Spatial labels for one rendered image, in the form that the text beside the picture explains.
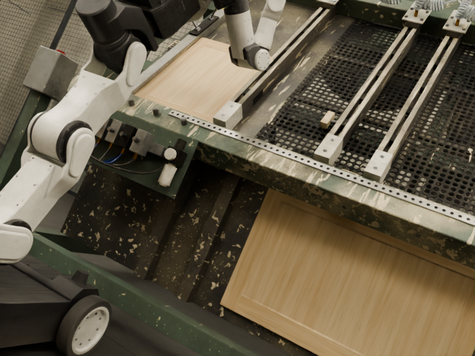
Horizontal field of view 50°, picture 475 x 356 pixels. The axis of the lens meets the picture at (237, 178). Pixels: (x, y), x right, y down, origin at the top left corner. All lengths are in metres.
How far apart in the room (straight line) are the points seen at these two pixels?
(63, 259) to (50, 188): 0.64
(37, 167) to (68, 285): 0.38
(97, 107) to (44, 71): 0.57
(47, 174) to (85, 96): 0.28
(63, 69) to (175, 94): 0.47
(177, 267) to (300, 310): 0.56
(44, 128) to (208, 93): 0.85
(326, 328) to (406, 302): 0.31
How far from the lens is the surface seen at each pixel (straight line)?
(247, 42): 1.88
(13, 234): 1.58
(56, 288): 1.73
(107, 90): 1.70
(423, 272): 1.97
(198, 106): 2.20
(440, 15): 2.72
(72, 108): 1.69
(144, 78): 2.37
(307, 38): 2.55
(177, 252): 2.24
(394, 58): 2.40
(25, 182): 1.67
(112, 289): 2.10
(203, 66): 2.44
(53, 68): 2.21
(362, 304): 1.99
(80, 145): 1.63
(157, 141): 2.06
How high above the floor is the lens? 0.63
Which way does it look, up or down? 3 degrees up
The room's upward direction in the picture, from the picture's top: 23 degrees clockwise
